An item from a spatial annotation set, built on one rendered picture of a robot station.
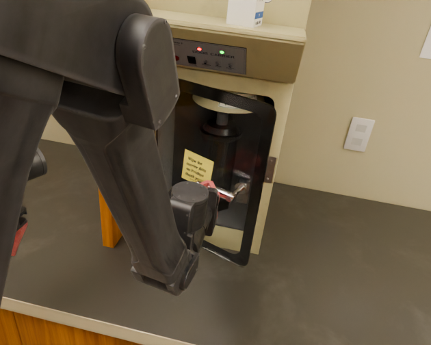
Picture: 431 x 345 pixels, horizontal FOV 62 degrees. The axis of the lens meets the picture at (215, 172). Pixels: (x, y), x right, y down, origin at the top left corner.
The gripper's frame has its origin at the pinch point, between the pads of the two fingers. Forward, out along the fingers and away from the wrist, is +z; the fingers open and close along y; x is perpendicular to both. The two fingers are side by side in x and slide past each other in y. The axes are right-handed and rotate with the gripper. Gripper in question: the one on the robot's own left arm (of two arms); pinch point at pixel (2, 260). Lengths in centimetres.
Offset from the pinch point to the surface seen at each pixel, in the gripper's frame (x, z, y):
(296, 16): -45, -43, 33
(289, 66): -45, -35, 27
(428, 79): -88, -26, 76
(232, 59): -35, -35, 27
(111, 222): -9.3, 7.5, 24.2
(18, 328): 7.5, 30.6, 6.1
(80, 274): -6.0, 15.9, 13.5
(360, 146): -75, -1, 75
